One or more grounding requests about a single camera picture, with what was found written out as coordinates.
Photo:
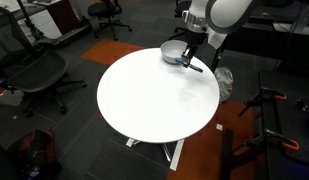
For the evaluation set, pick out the white round bowl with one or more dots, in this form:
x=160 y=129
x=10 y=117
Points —
x=172 y=49

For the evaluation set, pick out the black side table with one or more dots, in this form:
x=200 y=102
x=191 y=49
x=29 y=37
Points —
x=288 y=117

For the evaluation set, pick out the red and black backpack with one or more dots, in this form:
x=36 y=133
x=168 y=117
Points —
x=34 y=156

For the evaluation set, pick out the black mesh office chair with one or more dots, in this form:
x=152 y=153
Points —
x=24 y=67

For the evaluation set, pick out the teal capped dry-erase marker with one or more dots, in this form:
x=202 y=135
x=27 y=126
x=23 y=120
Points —
x=190 y=66

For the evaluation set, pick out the white plastic bag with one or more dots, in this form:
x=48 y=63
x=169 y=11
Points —
x=225 y=82

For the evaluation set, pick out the white plastic jug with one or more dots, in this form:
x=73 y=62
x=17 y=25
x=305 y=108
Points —
x=9 y=97

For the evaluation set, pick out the orange handled bar clamp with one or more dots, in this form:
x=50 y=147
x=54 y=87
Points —
x=258 y=142
x=262 y=95

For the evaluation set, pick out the white table base foot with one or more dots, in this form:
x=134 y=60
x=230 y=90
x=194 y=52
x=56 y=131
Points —
x=172 y=157

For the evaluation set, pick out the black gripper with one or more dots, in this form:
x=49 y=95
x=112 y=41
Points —
x=193 y=39

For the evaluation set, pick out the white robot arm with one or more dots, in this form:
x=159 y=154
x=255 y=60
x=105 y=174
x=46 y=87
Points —
x=215 y=19

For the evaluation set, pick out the black rolling office chair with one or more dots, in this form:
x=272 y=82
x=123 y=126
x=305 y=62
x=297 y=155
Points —
x=107 y=9

